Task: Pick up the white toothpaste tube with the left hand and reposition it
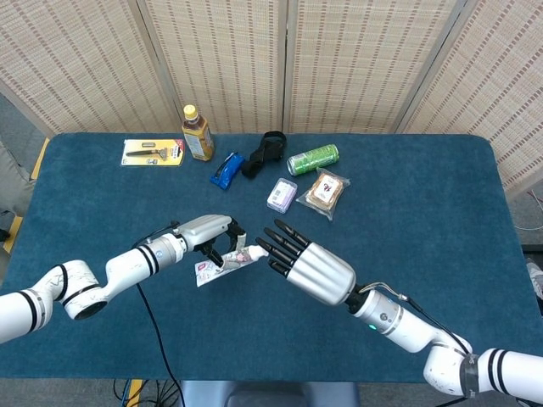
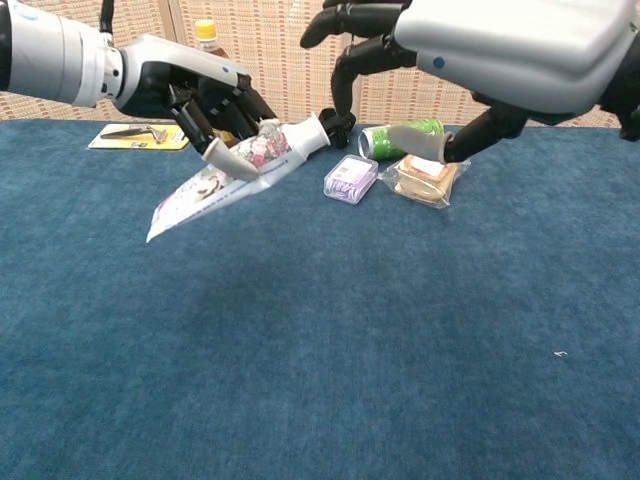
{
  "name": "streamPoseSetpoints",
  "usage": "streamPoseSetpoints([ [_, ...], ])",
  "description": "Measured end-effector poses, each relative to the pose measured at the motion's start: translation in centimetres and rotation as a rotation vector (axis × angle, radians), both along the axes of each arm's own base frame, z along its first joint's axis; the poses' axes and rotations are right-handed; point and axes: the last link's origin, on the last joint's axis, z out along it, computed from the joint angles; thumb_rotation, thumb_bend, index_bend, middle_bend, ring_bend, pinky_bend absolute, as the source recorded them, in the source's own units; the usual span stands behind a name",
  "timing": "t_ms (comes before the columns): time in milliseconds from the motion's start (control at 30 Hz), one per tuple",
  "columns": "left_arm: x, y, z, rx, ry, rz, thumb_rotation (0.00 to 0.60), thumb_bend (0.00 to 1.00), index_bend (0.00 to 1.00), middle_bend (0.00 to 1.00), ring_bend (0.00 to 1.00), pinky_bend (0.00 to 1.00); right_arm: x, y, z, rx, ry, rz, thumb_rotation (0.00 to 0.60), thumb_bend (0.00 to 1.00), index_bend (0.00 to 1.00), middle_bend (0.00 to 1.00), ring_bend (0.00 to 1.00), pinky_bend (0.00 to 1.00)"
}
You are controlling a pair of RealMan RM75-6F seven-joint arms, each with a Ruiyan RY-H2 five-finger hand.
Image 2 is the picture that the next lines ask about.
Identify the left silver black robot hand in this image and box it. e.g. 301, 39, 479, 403
115, 34, 281, 181

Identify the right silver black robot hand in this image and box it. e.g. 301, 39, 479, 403
299, 0, 640, 164

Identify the purple floss pick box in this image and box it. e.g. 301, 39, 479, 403
322, 154, 379, 208

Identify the green drink can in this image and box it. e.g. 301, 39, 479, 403
357, 117, 446, 162

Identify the white floral toothpaste tube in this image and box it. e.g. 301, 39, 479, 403
145, 121, 309, 245

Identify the sandwich in clear bag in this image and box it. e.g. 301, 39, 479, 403
379, 152, 472, 211

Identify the razor in yellow blister pack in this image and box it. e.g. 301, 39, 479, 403
87, 122, 191, 154

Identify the teal felt table cover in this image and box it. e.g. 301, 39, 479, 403
0, 118, 640, 480

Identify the yellow tea bottle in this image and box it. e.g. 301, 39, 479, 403
193, 19, 239, 149

